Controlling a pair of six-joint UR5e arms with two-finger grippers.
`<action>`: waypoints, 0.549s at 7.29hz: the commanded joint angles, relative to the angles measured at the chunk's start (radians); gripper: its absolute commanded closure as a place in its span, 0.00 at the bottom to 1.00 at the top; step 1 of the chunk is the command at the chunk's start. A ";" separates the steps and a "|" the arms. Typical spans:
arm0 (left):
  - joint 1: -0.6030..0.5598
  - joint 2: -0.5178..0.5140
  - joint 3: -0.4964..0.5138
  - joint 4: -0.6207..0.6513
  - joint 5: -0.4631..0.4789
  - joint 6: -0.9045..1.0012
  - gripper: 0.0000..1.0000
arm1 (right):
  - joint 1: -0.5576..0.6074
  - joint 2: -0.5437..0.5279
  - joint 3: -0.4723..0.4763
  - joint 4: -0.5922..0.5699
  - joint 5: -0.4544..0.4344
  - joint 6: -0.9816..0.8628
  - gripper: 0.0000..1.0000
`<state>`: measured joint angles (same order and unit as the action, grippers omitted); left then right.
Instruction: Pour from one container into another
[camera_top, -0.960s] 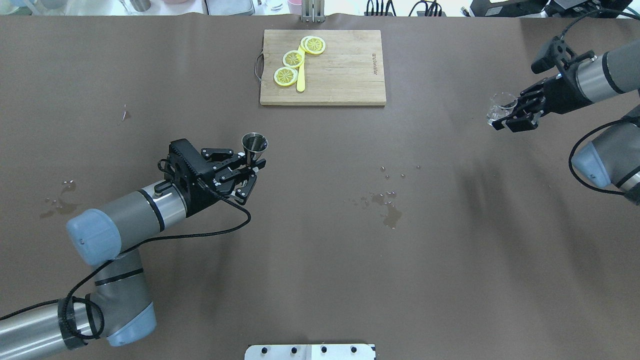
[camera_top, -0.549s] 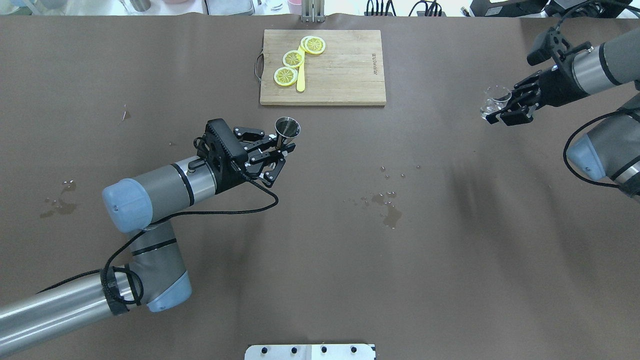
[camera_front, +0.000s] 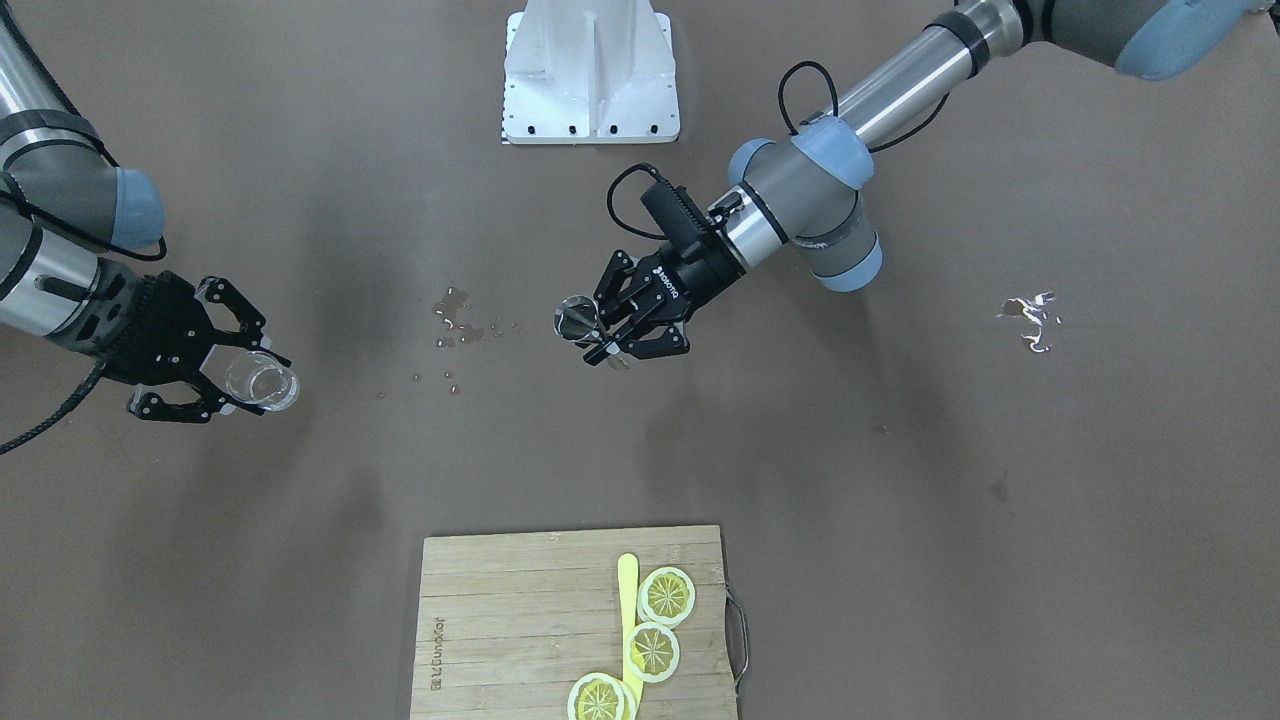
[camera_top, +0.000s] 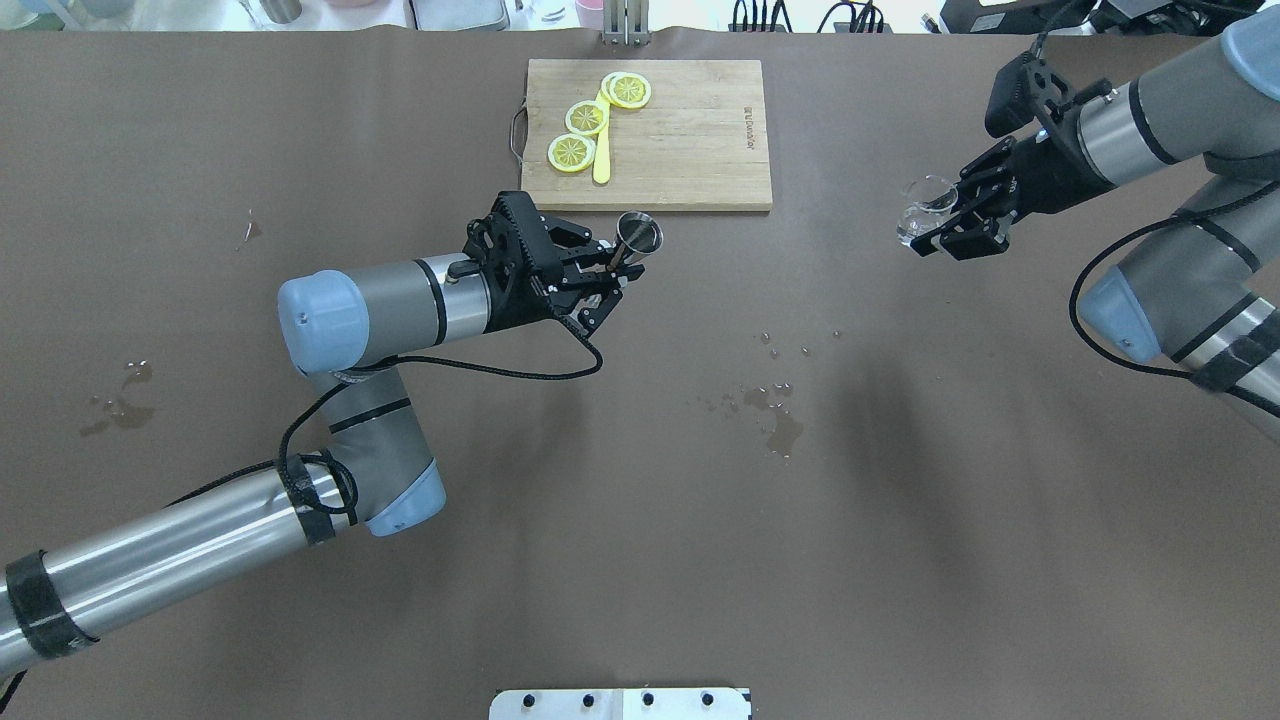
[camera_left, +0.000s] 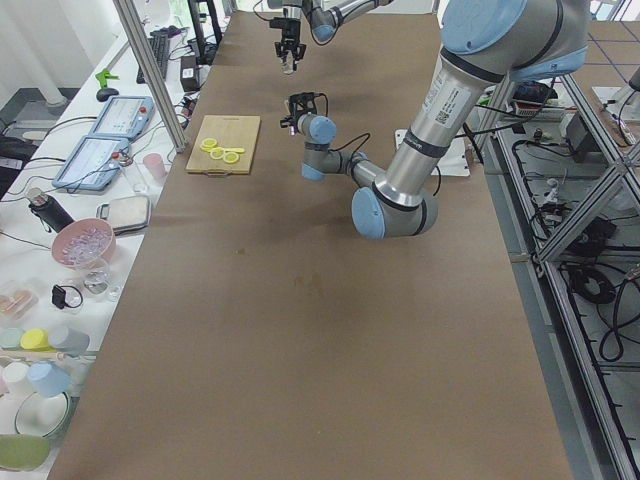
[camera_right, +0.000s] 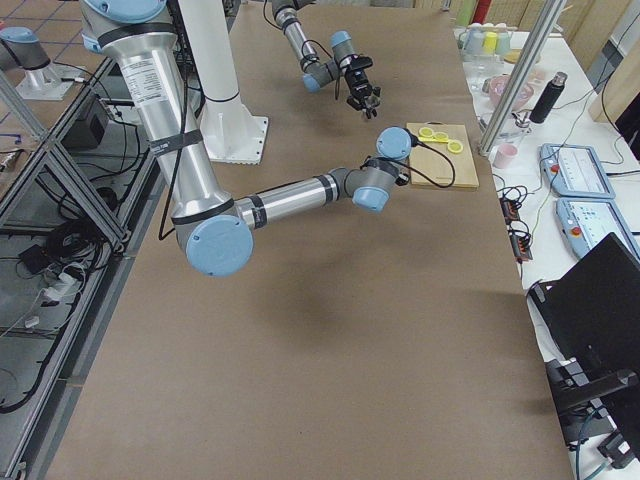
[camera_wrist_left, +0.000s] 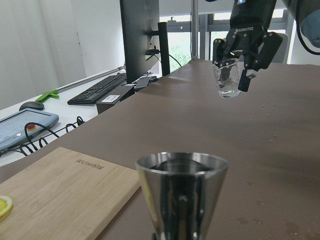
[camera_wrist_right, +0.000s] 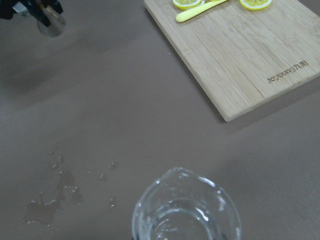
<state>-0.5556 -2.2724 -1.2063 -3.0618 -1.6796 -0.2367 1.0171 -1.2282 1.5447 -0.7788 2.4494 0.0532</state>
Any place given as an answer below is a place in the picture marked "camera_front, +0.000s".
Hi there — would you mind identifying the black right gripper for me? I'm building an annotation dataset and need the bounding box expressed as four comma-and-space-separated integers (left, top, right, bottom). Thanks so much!
100, 272, 293, 424

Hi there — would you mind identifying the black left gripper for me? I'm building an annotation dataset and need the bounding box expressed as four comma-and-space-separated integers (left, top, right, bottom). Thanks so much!
582, 243, 745, 366

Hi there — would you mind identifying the steel jigger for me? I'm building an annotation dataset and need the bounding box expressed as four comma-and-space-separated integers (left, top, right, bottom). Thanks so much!
553, 295, 630, 370

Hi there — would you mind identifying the clear glass beaker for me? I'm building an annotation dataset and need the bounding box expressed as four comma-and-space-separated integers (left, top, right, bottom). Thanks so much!
225, 350, 300, 413

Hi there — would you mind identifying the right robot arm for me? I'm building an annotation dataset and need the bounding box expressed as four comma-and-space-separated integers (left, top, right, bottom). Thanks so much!
1, 4, 291, 452

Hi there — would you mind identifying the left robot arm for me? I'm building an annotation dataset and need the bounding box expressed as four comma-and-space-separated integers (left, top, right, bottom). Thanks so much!
554, 1, 1277, 365

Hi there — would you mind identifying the yellow plastic knife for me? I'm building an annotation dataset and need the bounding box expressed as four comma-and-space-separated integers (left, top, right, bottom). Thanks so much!
616, 553, 644, 719

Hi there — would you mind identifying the middle lemon slice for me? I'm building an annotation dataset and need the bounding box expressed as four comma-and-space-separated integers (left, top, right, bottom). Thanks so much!
623, 623, 681, 684

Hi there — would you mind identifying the bamboo cutting board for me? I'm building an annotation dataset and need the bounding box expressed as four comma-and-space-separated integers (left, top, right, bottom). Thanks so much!
410, 525, 739, 719

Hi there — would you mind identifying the lemon slice at edge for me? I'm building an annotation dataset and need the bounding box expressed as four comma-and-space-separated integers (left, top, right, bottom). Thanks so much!
564, 673, 637, 720

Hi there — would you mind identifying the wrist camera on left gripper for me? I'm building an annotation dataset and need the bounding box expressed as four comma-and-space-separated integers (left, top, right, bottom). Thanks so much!
641, 179, 714, 264

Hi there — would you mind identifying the white column mount base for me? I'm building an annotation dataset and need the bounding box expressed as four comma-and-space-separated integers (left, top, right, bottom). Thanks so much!
500, 1, 681, 145

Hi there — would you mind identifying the lemon slice near handle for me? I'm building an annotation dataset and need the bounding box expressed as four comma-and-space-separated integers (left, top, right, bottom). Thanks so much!
637, 566, 698, 628

